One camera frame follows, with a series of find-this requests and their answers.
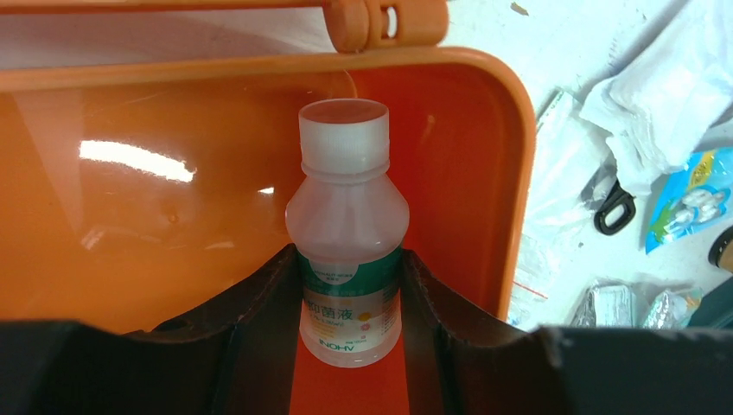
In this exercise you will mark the black scissors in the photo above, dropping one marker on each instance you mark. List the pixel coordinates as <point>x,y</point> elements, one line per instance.
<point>618,198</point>

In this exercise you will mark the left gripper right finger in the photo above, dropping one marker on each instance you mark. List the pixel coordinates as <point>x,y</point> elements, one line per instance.
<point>461,360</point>

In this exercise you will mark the small teal wipe packet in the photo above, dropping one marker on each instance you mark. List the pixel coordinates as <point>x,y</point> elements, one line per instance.
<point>673,309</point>

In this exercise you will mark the teal divided tray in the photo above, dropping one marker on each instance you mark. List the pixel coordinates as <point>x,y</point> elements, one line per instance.
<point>715,310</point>

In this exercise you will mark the white bottle green label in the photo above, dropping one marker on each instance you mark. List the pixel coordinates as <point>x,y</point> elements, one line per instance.
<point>348,222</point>

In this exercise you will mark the zip bag of wipes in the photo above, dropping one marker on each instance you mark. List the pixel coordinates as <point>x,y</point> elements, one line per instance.
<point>613,305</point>

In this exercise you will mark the clear zip bag gauze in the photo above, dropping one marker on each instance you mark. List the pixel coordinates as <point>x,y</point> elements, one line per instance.
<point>573,172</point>

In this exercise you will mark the orange plastic medicine box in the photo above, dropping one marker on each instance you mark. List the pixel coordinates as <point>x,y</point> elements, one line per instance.
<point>131,194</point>

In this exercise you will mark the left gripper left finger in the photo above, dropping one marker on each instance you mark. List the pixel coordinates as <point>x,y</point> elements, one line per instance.
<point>233,354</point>

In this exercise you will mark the blue snack packet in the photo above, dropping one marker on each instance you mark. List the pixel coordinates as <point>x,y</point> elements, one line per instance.
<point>693,199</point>

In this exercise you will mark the brown bottle orange cap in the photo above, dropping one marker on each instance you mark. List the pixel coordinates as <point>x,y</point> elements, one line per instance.
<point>721,252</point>

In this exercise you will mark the white gauze packet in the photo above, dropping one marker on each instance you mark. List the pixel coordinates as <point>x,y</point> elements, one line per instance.
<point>658,108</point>

